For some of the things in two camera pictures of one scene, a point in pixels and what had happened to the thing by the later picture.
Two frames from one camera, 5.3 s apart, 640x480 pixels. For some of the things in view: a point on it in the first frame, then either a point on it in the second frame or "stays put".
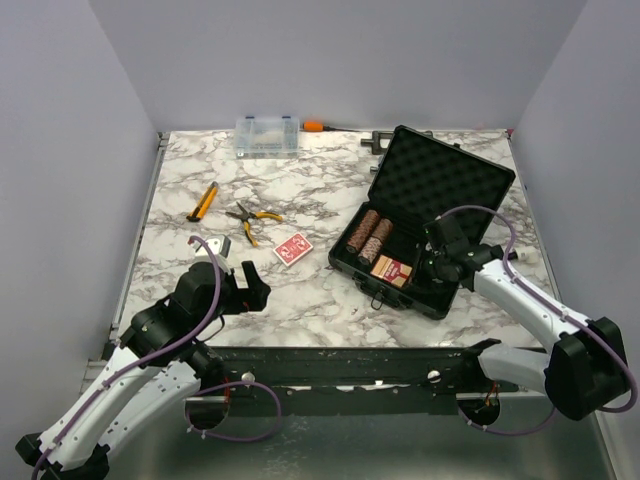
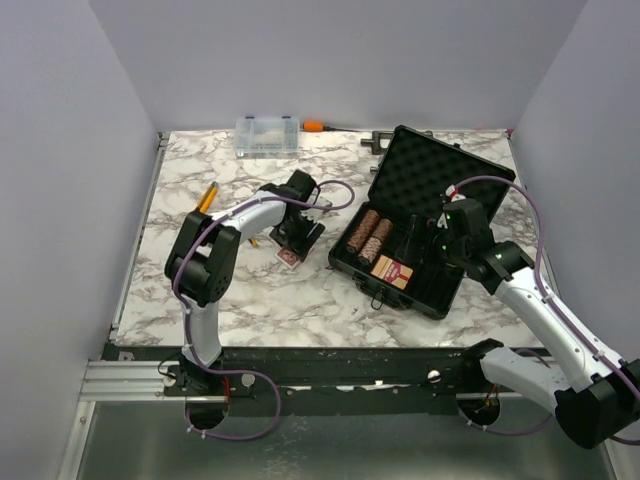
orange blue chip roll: (371, 249) stays put
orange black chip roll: (363, 231) stays put
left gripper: (253, 298) to (302, 244)
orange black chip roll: (383, 228) stays put
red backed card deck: (292, 249) stays put
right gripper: (428, 250) to (402, 249)
